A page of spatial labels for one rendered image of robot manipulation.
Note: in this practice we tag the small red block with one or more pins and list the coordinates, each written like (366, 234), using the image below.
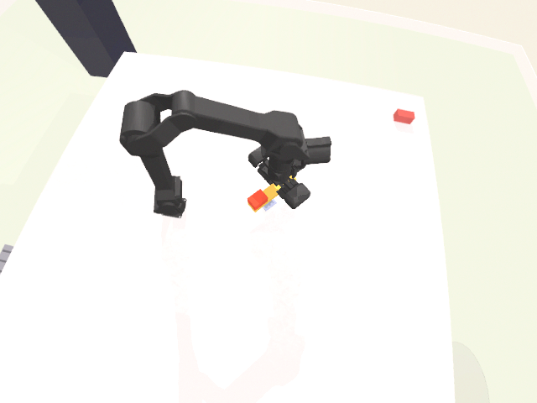
(402, 116)

